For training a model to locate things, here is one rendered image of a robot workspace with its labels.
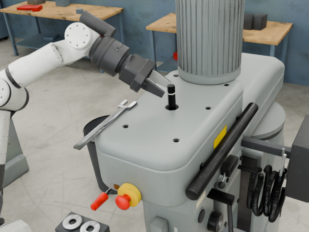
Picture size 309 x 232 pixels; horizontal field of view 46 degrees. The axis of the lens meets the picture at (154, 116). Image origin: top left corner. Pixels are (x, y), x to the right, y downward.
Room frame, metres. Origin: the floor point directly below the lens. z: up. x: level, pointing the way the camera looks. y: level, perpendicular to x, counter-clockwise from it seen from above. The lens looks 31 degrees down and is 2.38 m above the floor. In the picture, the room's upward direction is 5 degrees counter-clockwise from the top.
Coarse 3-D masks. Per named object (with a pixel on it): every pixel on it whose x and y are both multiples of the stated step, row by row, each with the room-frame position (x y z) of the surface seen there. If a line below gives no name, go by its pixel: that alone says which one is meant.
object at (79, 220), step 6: (66, 216) 1.24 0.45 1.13; (72, 216) 1.23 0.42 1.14; (78, 216) 1.22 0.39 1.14; (84, 216) 1.23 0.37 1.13; (66, 222) 1.19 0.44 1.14; (72, 222) 1.20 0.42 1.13; (78, 222) 1.19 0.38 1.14; (84, 222) 1.20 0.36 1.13; (90, 222) 1.18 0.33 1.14; (96, 222) 1.18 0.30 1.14; (60, 228) 1.17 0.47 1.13; (66, 228) 1.16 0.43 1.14; (72, 228) 1.15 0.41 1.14; (78, 228) 1.16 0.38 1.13; (84, 228) 1.15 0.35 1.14; (90, 228) 1.16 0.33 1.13; (96, 228) 1.14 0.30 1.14; (102, 228) 1.15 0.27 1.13; (108, 228) 1.16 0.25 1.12
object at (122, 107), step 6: (126, 102) 0.90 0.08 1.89; (120, 108) 0.86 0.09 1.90; (126, 108) 0.86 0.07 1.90; (114, 114) 0.83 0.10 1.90; (120, 114) 0.84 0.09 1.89; (108, 120) 0.80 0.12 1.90; (102, 126) 0.78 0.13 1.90; (90, 132) 0.75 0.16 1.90; (96, 132) 0.75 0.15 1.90; (84, 138) 0.73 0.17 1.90; (90, 138) 0.73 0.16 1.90; (78, 144) 0.71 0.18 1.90; (84, 144) 0.71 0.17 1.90
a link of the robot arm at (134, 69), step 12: (120, 48) 0.89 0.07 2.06; (108, 60) 0.87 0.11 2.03; (120, 60) 0.88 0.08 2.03; (132, 60) 0.89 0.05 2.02; (144, 60) 0.92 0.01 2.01; (108, 72) 0.88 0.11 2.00; (120, 72) 0.87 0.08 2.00; (132, 72) 0.85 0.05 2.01; (144, 72) 0.85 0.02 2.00; (132, 84) 0.83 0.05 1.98
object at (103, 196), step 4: (104, 192) 0.74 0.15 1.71; (108, 192) 0.75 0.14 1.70; (100, 196) 0.73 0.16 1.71; (104, 196) 0.73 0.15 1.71; (96, 200) 0.71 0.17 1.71; (100, 200) 0.71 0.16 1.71; (104, 200) 0.72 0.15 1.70; (92, 204) 0.70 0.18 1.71; (96, 204) 0.70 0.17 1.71; (100, 204) 0.71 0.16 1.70; (92, 208) 0.69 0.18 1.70; (96, 208) 0.69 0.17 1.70
